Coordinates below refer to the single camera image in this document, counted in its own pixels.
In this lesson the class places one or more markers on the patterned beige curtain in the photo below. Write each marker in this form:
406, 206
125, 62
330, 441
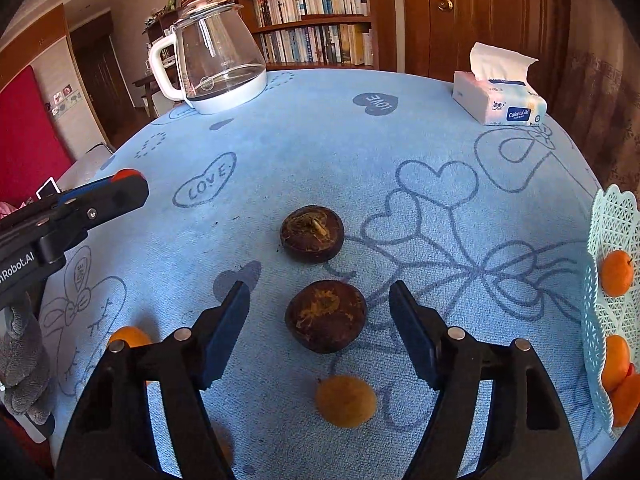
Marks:
600, 85

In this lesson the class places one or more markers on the white tissue pack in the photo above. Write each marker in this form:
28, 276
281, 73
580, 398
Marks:
495, 100

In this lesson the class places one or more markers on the brown wooden door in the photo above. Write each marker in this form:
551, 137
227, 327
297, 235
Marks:
480, 5

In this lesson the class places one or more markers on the dark wooden door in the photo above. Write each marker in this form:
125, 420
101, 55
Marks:
105, 80

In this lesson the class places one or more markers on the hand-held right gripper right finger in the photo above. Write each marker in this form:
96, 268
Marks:
415, 340

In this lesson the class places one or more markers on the mandarin orange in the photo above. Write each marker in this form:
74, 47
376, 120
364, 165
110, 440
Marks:
615, 362
617, 272

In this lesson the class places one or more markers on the wooden bookshelf with books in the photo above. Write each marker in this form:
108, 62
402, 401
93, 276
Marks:
320, 15

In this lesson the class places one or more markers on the large orange kumquat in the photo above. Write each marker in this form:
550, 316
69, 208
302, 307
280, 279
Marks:
131, 336

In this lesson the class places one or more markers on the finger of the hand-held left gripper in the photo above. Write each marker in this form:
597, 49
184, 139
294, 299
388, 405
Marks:
85, 191
115, 200

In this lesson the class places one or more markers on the person's left hand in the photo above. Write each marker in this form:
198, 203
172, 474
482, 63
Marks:
25, 365

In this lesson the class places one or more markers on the wooden side table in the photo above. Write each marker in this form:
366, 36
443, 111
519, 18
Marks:
155, 60

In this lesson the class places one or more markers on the blue printed tablecloth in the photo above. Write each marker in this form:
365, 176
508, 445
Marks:
310, 160

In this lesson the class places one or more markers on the orange oval tomato small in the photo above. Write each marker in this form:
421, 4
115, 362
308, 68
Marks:
629, 400

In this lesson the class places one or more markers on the dark brown round fruit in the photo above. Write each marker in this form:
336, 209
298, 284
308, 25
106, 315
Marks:
311, 235
326, 316

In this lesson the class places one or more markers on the large red tomato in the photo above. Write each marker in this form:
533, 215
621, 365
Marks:
631, 369

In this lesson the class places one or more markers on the light blue plastic basket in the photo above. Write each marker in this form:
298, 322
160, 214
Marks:
605, 220

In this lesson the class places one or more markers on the red wall panel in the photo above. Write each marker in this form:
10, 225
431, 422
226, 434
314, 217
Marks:
30, 135

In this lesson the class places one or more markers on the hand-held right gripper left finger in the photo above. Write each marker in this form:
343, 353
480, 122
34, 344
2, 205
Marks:
225, 340

